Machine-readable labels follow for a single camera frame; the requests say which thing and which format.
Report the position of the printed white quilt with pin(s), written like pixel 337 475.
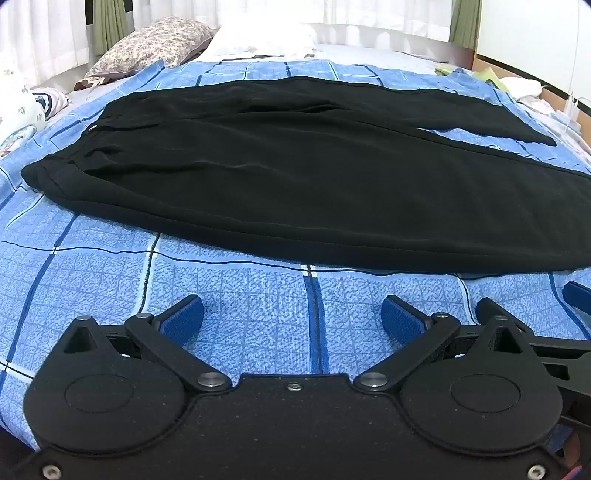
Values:
pixel 18 110

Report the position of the striped patterned cloth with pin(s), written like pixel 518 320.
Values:
pixel 51 99

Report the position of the blue checked blanket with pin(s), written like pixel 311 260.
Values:
pixel 231 304

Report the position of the white sheer curtain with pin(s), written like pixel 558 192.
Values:
pixel 277 9

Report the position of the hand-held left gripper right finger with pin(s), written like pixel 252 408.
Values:
pixel 402 321

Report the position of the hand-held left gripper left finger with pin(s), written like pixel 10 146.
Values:
pixel 184 319

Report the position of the white pillow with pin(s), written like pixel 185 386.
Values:
pixel 263 39

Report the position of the floral pillow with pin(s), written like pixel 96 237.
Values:
pixel 152 46

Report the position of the green curtain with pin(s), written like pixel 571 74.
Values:
pixel 108 23
pixel 464 23

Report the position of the green cloth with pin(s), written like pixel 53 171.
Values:
pixel 445 70

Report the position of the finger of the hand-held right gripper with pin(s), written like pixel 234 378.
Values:
pixel 558 342
pixel 579 297

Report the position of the black pants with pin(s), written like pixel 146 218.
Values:
pixel 277 184

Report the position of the white cloth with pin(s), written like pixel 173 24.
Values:
pixel 521 86

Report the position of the white charger plug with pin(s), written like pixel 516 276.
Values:
pixel 573 108

